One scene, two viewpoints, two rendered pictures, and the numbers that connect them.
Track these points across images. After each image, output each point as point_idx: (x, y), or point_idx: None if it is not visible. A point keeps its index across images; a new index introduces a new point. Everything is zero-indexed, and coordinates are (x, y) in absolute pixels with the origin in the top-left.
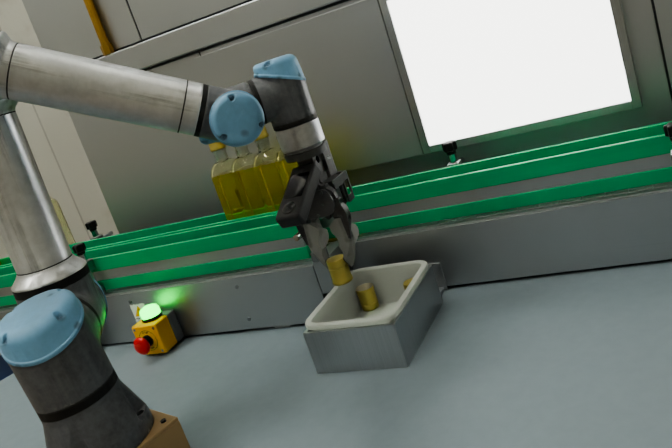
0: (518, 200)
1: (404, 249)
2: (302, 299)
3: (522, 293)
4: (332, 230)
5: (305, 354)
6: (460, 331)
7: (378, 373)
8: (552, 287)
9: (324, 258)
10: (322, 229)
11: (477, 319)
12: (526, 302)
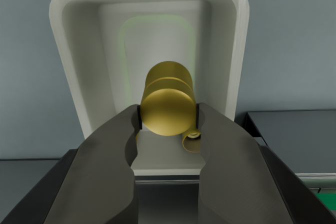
0: None
1: (150, 203)
2: (296, 132)
3: (28, 134)
4: (124, 184)
5: (264, 38)
6: (57, 69)
7: None
8: (2, 139)
9: (201, 112)
10: (198, 209)
11: (50, 92)
12: (13, 117)
